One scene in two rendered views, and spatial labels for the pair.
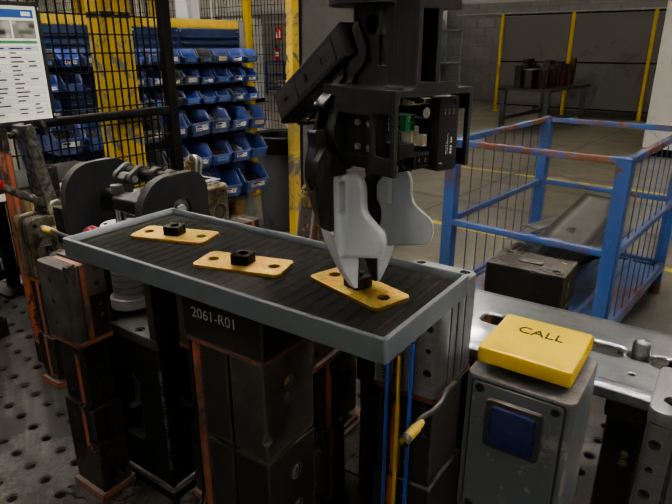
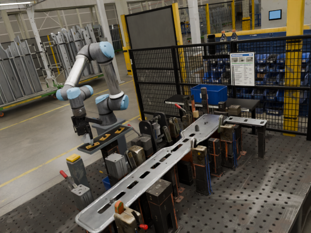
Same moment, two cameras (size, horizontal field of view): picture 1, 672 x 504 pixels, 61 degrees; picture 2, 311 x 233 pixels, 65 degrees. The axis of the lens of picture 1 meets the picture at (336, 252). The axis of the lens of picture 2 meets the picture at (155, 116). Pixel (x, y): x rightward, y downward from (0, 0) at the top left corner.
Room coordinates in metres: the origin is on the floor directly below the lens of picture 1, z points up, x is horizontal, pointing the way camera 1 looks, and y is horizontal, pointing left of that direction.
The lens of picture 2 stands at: (1.01, -1.33, 1.81)
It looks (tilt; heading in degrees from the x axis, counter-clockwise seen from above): 21 degrees down; 98
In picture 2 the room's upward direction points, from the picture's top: 10 degrees counter-clockwise
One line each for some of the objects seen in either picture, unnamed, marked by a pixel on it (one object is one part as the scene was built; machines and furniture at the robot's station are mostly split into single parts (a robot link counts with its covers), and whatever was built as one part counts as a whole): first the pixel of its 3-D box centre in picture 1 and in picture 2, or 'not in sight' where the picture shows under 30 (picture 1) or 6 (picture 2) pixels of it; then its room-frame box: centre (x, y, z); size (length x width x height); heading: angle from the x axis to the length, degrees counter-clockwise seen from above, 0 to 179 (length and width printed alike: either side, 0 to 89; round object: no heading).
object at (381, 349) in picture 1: (248, 264); (106, 137); (0.49, 0.08, 1.16); 0.37 x 0.14 x 0.02; 55
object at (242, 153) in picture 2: not in sight; (238, 137); (1.41, 0.47, 0.84); 0.11 x 0.06 x 0.29; 145
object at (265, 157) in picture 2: not in sight; (261, 141); (1.56, 0.37, 0.84); 0.11 x 0.06 x 0.29; 145
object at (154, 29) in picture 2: not in sight; (157, 71); (0.62, 2.87, 1.00); 1.34 x 0.14 x 2.00; 141
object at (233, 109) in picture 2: not in sight; (235, 125); (1.42, 0.61, 0.88); 0.08 x 0.08 x 0.36; 55
